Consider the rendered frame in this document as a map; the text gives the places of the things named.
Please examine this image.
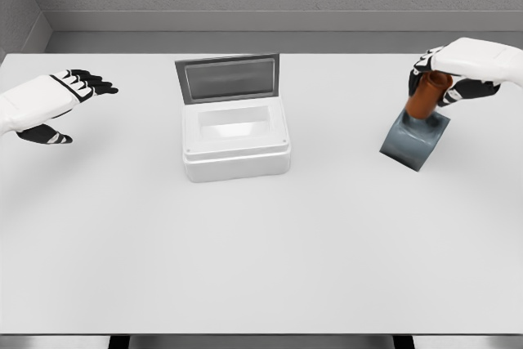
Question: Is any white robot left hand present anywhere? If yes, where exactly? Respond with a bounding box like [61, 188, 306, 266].
[6, 68, 120, 146]

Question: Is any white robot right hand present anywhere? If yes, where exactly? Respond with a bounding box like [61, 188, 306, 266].
[409, 37, 514, 110]

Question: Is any brown cylindrical bottle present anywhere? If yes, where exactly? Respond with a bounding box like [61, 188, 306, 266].
[405, 70, 455, 119]

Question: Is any dark grey bottle holder block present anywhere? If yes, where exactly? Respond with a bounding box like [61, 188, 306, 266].
[378, 110, 452, 172]

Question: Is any grey hinged box lid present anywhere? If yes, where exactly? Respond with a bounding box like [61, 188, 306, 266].
[174, 52, 282, 106]

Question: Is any white rectangular box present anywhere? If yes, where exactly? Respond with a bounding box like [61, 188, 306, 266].
[181, 93, 293, 185]

